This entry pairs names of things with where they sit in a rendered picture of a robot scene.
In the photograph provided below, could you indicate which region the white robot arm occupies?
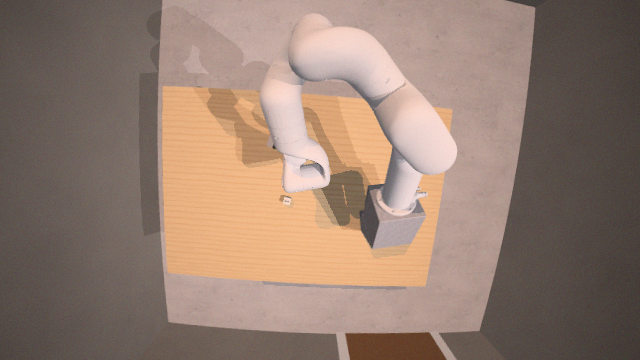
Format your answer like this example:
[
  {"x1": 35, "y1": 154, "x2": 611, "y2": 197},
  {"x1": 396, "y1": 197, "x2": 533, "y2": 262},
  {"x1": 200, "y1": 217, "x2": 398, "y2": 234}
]
[{"x1": 259, "y1": 13, "x2": 457, "y2": 216}]

